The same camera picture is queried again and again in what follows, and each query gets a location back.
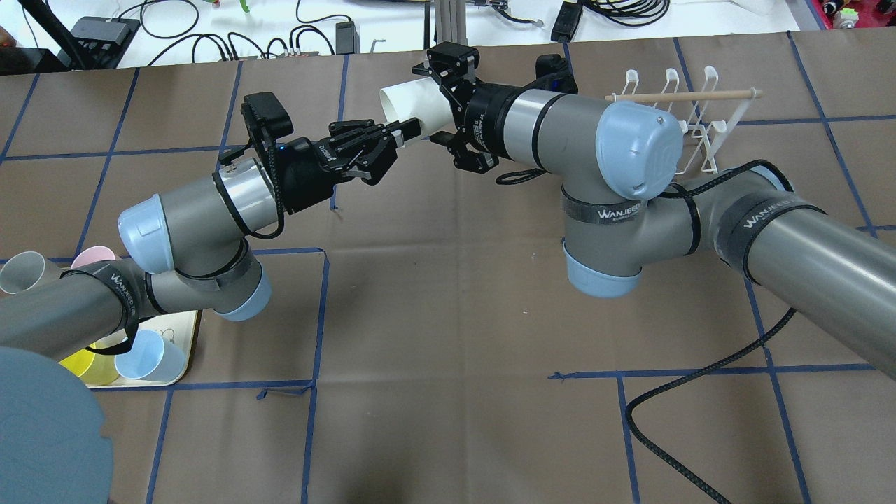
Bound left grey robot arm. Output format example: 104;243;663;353
2;118;421;503

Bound white wire cup rack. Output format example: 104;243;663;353
604;66;764;178

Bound light blue plastic cup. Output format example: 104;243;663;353
114;329;188;383

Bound black braided cable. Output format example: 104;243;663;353
625;308;799;504

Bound pink plastic cup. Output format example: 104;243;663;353
71;245;118;269

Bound black power adapter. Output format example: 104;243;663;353
550;1;585;43

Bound aluminium frame post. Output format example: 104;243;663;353
433;0;468;46

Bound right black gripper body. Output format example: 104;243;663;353
451;80;522;172

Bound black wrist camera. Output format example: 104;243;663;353
240;92;294;153

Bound yellow plastic cup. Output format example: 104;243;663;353
59;349;120;386

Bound cream plastic tray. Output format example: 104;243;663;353
79;311;202;389

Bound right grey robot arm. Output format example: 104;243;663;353
413;42;895;377

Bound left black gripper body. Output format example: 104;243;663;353
276;129;399;214

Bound pale green plastic cup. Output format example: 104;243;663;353
379;77;454;140

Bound grey plastic cup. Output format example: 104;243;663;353
1;250;63;295

